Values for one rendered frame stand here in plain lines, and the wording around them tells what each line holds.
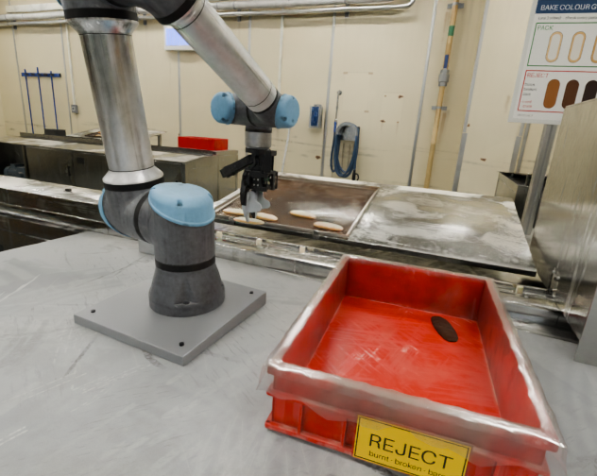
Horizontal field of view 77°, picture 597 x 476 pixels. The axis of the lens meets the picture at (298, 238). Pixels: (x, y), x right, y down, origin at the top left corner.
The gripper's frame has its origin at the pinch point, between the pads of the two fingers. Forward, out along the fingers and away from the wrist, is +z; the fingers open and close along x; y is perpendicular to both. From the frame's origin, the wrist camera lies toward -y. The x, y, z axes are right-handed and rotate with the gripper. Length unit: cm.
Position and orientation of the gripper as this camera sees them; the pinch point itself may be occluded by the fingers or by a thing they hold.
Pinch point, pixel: (248, 215)
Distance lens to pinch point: 113.8
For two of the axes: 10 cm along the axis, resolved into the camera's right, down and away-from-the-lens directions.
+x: 3.6, -2.4, 9.0
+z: -0.7, 9.6, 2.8
